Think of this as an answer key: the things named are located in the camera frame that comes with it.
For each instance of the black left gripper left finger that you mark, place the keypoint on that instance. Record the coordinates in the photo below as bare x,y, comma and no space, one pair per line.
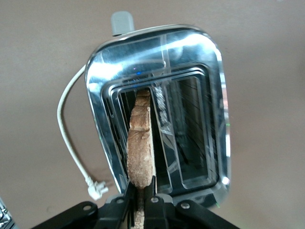
119,214

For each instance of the grey metal frame piece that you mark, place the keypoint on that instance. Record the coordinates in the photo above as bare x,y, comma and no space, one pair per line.
3,219

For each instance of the cream and chrome toaster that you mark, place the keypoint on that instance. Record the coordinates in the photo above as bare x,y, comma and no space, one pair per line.
190,59

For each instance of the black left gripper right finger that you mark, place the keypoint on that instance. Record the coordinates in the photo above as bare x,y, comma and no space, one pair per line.
155,214

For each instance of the toasted bread slice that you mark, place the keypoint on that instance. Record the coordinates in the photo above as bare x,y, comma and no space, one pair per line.
140,143

